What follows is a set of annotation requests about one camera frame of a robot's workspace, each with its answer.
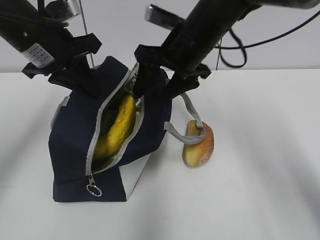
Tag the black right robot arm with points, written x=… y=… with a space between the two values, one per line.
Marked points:
x=190 y=40

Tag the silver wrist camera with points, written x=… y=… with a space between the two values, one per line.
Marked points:
x=161 y=17
x=63 y=10

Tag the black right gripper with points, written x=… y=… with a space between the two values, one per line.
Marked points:
x=183 y=80

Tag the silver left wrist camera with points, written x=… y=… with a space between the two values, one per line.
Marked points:
x=63 y=10

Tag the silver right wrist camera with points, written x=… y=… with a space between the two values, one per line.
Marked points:
x=161 y=17

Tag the yellow banana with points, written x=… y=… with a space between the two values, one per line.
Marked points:
x=110 y=143

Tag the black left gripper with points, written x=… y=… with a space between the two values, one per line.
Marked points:
x=52 y=49

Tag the brown bread roll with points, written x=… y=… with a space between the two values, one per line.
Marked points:
x=195 y=155

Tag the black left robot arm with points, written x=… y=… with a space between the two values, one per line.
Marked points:
x=15 y=14

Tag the navy blue lunch bag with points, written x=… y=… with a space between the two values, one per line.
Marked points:
x=80 y=121

